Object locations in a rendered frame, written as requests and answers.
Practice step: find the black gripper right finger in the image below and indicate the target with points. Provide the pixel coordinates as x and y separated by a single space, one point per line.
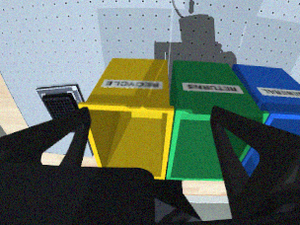
277 170

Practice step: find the yellow bin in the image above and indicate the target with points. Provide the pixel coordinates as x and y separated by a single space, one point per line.
126 128

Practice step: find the green bin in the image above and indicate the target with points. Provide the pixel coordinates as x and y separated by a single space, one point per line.
196 87

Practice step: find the blue open-top bin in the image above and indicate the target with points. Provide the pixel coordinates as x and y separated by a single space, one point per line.
273 90

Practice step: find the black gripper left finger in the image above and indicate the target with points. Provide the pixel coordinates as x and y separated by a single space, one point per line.
27 145

